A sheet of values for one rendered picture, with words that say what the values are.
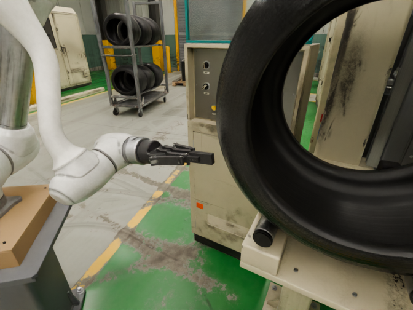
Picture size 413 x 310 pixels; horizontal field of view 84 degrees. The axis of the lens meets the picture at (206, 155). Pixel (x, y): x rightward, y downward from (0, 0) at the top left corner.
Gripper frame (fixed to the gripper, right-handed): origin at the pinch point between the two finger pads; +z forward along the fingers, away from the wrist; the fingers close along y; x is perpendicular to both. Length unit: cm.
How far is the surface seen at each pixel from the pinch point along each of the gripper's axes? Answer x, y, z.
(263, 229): 10.7, -9.4, 19.5
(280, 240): 16.9, -5.1, 22.1
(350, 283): 25.0, -4.0, 37.0
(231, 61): -23.6, -10.3, 15.0
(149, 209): 87, 63, -100
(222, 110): -15.7, -11.1, 13.0
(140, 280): 92, 11, -63
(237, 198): 50, 51, -13
